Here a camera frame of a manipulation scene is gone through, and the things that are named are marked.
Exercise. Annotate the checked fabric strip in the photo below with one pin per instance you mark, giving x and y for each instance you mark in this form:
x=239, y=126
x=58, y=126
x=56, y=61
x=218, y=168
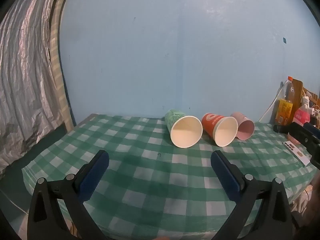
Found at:
x=57, y=62

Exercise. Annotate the person's right forearm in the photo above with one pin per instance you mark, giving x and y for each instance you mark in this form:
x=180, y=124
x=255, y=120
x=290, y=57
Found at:
x=311, y=212

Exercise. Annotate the silver crinkled curtain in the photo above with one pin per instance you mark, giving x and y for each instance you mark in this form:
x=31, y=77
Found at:
x=23, y=80

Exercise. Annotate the orange-capped plastic bottle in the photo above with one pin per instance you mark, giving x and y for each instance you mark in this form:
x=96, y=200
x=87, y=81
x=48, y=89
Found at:
x=285, y=107

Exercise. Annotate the green checked tablecloth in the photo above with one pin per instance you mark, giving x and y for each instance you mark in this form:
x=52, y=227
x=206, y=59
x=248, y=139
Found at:
x=150, y=170

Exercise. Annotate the white bottle with pink label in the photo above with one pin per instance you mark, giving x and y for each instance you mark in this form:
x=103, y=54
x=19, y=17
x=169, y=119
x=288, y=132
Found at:
x=301, y=115

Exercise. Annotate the wooden board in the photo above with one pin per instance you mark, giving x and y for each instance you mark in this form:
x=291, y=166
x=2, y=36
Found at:
x=298, y=90

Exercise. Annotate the white charger plug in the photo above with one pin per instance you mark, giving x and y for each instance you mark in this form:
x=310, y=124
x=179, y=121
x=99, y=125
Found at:
x=312, y=111

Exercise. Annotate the green patterned paper cup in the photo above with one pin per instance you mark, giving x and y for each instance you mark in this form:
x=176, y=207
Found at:
x=186, y=132

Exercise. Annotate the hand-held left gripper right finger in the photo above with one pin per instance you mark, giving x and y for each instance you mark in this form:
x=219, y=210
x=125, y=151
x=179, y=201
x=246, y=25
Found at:
x=226, y=176

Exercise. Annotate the orange paper cup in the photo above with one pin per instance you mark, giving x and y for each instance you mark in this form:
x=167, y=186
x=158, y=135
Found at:
x=225, y=132

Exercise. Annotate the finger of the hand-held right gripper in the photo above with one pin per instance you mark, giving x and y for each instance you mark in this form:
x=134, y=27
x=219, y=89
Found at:
x=312, y=128
x=298, y=133

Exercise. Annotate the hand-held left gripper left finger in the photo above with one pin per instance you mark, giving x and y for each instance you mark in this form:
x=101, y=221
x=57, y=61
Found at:
x=91, y=177

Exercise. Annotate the pink paper cup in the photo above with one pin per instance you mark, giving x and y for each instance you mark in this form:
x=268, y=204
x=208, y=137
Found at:
x=246, y=130

